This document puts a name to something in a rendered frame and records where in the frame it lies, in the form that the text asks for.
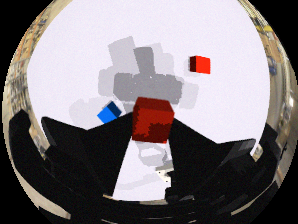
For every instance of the blue cube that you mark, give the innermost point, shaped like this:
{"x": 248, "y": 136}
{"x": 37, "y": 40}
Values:
{"x": 110, "y": 113}

